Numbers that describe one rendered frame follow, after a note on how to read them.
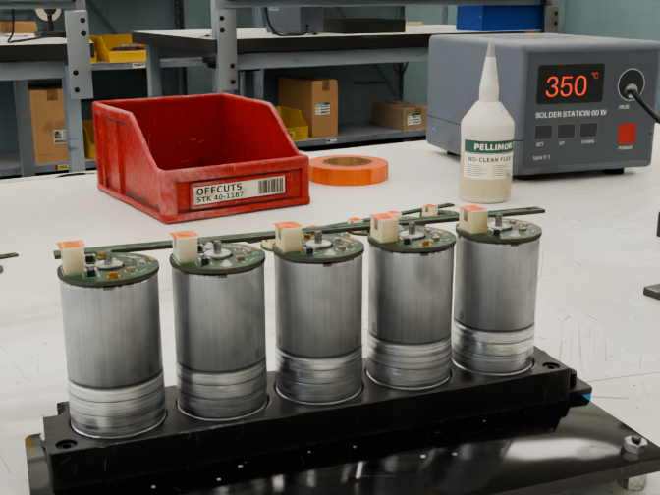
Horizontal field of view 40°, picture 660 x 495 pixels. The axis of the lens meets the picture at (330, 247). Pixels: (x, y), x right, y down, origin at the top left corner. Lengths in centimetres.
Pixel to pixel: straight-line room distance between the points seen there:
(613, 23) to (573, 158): 559
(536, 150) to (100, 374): 46
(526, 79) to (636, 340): 30
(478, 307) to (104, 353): 11
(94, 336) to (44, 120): 411
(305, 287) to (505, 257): 6
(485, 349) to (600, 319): 13
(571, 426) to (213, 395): 10
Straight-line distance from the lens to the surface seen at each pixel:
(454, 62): 72
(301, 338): 24
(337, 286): 24
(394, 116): 525
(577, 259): 47
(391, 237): 25
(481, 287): 26
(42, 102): 432
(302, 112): 495
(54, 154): 436
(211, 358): 24
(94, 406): 24
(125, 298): 22
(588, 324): 38
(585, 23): 641
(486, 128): 57
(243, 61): 283
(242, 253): 24
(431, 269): 25
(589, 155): 67
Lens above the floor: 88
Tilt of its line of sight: 16 degrees down
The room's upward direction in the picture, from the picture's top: straight up
